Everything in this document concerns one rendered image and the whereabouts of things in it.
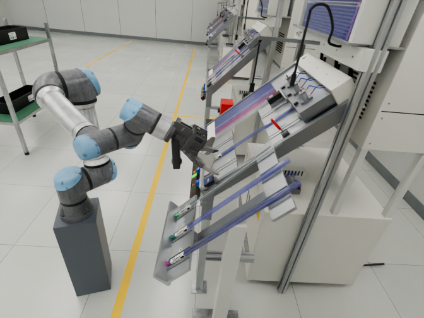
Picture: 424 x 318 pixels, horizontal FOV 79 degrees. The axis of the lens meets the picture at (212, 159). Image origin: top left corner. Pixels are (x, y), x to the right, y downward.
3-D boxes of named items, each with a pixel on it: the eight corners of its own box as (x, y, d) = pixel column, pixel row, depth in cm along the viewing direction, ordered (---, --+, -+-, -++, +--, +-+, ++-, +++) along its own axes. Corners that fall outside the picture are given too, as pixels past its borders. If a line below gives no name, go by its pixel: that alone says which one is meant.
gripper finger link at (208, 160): (222, 166, 77) (202, 145, 80) (212, 179, 80) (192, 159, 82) (227, 164, 80) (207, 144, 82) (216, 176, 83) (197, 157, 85)
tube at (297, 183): (168, 267, 84) (166, 265, 84) (169, 263, 85) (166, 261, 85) (301, 185, 65) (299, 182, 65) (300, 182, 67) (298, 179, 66)
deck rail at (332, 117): (208, 200, 120) (200, 192, 117) (208, 197, 122) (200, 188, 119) (356, 113, 97) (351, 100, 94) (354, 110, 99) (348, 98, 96)
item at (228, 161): (207, 192, 120) (202, 188, 119) (208, 130, 176) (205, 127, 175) (240, 172, 114) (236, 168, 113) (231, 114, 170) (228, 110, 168)
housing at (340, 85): (345, 118, 100) (330, 90, 94) (306, 82, 142) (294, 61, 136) (365, 106, 98) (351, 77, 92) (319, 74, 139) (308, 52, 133)
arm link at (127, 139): (103, 138, 87) (109, 119, 78) (132, 129, 94) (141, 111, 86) (115, 157, 86) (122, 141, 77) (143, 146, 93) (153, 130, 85)
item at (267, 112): (279, 154, 109) (272, 146, 107) (255, 101, 165) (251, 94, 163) (354, 110, 99) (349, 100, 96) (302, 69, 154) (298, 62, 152)
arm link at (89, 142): (14, 69, 91) (81, 141, 69) (48, 66, 98) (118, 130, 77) (23, 99, 98) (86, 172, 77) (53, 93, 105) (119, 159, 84)
